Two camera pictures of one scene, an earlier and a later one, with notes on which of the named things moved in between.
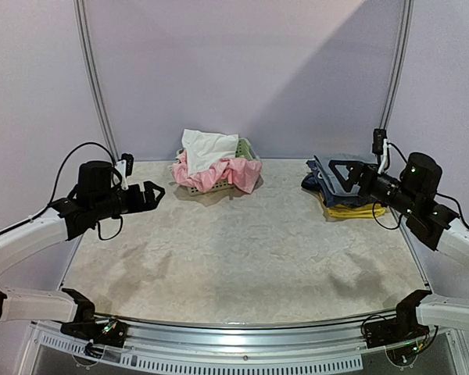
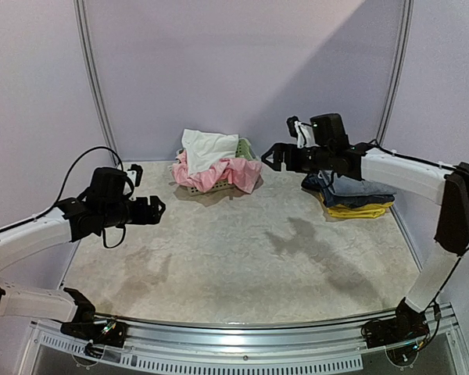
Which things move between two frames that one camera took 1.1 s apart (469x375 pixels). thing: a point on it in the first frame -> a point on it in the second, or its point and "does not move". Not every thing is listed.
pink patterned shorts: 242,174 does not move
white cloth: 207,150 does not move
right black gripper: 365,177 -> 281,157
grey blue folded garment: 334,180 does not move
